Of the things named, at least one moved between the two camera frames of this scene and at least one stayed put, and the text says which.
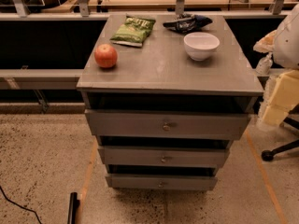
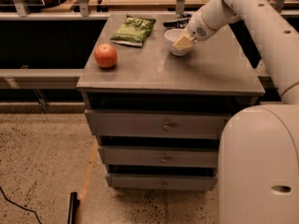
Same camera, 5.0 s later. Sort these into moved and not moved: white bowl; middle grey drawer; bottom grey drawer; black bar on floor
Moved: white bowl
Not moved: middle grey drawer; black bar on floor; bottom grey drawer
